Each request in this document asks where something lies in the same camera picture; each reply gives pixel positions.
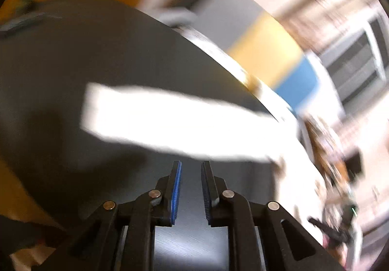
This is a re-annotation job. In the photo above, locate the brown wooden desk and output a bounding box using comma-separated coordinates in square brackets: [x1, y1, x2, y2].
[304, 113, 365, 199]

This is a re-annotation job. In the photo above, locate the black leather padded table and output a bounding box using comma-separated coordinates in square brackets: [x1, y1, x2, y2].
[0, 0, 329, 271]

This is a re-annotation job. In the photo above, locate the sliding glass window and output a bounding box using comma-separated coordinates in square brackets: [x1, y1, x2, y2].
[322, 13, 389, 107]

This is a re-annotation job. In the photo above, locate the grey yellow blue armchair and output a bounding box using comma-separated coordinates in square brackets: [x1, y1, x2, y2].
[143, 0, 319, 114]

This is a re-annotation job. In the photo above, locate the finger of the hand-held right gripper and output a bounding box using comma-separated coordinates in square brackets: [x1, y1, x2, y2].
[308, 217, 335, 236]

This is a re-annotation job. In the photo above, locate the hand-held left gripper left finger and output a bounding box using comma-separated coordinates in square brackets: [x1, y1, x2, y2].
[32, 160, 183, 271]

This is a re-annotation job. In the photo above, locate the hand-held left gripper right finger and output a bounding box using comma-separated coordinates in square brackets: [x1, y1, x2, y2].
[201, 160, 347, 271]

